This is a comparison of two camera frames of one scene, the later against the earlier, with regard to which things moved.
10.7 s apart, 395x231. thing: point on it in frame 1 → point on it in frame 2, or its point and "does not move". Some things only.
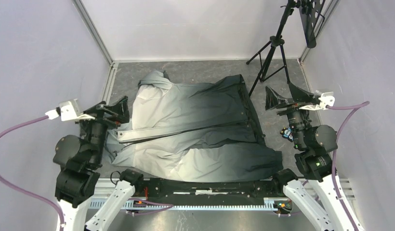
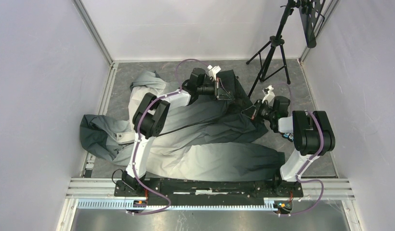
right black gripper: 300,96 → 250,112
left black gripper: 120,110 → 220,93
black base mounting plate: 155,188 does not move
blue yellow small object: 286,133 does not move
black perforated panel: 309,11 does not move
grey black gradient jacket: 194,132 does not move
